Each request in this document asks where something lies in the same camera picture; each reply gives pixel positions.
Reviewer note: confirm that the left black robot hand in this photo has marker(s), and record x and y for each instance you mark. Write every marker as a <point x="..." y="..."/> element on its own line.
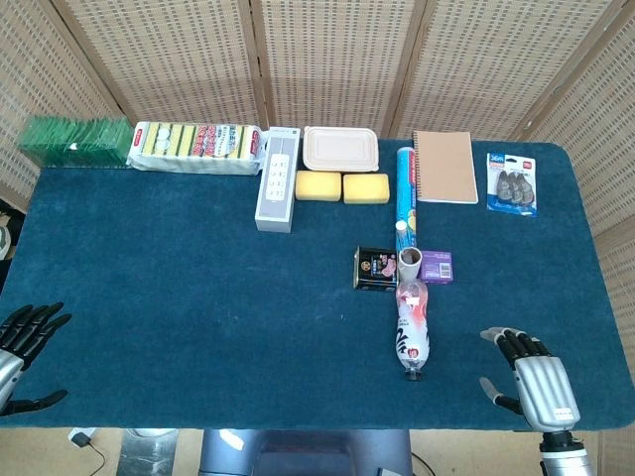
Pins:
<point x="20" y="327"/>

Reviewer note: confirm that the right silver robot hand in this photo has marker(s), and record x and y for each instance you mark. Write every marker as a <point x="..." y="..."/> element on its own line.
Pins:
<point x="543" y="387"/>

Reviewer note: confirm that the clear test tube white cap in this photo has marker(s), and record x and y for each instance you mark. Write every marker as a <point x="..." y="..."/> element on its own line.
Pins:
<point x="401" y="228"/>

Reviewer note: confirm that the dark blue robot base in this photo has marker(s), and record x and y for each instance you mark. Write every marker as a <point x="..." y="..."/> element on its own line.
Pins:
<point x="307" y="453"/>

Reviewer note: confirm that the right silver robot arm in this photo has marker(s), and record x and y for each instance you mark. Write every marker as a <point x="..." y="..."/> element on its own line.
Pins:
<point x="565" y="456"/>

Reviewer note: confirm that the white power adapter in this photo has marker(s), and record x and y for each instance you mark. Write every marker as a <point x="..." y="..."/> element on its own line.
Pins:
<point x="81" y="439"/>

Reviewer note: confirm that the plastic bottle pink white label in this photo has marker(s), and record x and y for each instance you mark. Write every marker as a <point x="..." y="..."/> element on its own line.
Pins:
<point x="412" y="332"/>

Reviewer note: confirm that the small purple box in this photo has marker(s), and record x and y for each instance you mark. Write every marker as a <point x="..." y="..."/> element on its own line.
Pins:
<point x="436" y="268"/>

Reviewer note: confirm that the white paper roll cardboard core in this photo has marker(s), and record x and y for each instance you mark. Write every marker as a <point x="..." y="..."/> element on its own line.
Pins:
<point x="409" y="273"/>

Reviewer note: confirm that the blue carpet table mat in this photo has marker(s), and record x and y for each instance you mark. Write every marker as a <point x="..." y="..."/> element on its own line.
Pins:
<point x="198" y="297"/>

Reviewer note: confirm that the green scouring pad pack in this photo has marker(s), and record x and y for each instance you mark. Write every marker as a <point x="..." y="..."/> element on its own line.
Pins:
<point x="74" y="141"/>

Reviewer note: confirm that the blue correction tape blister pack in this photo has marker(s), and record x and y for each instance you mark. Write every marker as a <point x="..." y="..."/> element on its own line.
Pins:
<point x="512" y="186"/>

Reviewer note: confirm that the black luncheon meat can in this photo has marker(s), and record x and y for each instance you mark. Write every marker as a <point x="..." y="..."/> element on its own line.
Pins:
<point x="374" y="270"/>

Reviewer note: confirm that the kraft spiral notebook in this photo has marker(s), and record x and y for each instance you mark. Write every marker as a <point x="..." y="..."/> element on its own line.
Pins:
<point x="446" y="166"/>

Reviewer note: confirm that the blue cling film roll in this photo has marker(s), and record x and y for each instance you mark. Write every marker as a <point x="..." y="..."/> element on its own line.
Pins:
<point x="406" y="188"/>

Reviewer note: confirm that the yellow sponge multipack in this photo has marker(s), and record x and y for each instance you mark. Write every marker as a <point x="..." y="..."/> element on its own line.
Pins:
<point x="193" y="149"/>

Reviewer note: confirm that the yellow sponge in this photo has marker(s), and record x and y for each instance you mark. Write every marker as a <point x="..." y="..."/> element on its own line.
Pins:
<point x="366" y="188"/>
<point x="317" y="186"/>

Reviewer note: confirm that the white power strip box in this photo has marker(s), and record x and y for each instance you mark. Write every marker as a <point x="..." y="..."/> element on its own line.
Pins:
<point x="277" y="183"/>

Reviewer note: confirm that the beige lidded food container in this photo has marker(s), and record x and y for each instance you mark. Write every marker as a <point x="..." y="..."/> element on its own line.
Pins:
<point x="341" y="149"/>

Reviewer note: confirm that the woven bamboo folding screen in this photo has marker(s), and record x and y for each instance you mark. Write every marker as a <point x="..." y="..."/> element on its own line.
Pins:
<point x="337" y="59"/>

